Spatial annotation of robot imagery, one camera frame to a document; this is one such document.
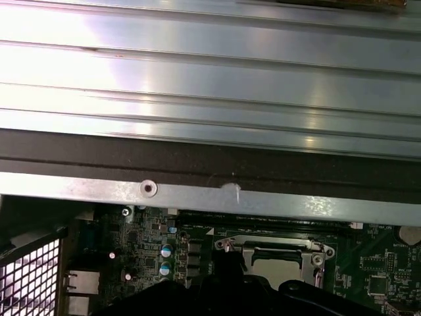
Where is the silver coin cell battery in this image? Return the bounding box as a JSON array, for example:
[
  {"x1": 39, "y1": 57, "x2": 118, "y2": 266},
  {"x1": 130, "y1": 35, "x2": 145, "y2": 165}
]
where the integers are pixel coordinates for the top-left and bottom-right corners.
[{"x1": 398, "y1": 225, "x2": 421, "y2": 246}]

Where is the silver rear port block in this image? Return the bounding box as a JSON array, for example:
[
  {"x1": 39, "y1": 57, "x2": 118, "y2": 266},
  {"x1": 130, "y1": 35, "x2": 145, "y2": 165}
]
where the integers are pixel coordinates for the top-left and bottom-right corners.
[{"x1": 65, "y1": 269, "x2": 101, "y2": 296}]

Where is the green motherboard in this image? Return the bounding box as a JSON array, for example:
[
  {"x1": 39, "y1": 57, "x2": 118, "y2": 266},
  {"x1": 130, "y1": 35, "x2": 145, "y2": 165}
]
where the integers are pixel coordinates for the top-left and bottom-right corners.
[{"x1": 65, "y1": 205, "x2": 421, "y2": 316}]

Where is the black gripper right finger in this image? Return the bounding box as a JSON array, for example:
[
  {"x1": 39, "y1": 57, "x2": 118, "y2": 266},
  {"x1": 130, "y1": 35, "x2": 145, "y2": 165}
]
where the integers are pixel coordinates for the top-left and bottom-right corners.
[{"x1": 230, "y1": 251, "x2": 379, "y2": 316}]

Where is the blue rear port connector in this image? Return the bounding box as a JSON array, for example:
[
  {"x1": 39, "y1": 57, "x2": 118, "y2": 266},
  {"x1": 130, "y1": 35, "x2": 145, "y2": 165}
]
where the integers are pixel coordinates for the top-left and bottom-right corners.
[{"x1": 78, "y1": 225, "x2": 98, "y2": 253}]

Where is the black PC case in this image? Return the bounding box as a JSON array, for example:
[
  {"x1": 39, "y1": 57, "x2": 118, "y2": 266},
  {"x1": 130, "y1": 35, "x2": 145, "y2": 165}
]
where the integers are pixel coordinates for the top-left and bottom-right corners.
[{"x1": 0, "y1": 128, "x2": 421, "y2": 316}]

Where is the silver CPU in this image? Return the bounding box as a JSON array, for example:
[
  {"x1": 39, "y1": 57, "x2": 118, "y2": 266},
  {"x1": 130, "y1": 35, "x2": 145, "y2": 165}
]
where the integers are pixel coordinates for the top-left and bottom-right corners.
[{"x1": 253, "y1": 257, "x2": 313, "y2": 287}]

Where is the CPU socket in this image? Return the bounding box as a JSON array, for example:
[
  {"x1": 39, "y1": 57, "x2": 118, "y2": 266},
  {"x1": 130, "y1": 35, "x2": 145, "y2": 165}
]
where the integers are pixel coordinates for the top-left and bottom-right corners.
[{"x1": 213, "y1": 237, "x2": 336, "y2": 290}]

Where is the metal socket cover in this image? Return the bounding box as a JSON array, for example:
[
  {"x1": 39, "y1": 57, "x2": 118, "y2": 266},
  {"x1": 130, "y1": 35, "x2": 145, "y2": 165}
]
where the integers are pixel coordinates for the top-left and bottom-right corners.
[{"x1": 241, "y1": 240, "x2": 326, "y2": 288}]

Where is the black RAM slot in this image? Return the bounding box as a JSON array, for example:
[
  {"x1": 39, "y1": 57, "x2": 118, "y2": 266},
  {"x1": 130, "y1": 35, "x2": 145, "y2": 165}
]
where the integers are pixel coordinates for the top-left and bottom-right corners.
[
  {"x1": 167, "y1": 209, "x2": 349, "y2": 224},
  {"x1": 177, "y1": 223, "x2": 364, "y2": 233}
]

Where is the metal locking lever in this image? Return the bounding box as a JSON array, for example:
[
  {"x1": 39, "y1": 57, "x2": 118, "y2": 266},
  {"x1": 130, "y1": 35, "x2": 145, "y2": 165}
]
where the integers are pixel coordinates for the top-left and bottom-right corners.
[
  {"x1": 215, "y1": 239, "x2": 316, "y2": 253},
  {"x1": 312, "y1": 263, "x2": 326, "y2": 288}
]

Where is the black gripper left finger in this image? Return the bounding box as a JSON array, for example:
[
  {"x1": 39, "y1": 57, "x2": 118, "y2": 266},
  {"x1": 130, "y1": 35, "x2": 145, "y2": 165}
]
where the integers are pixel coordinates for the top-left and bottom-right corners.
[{"x1": 91, "y1": 251, "x2": 232, "y2": 316}]

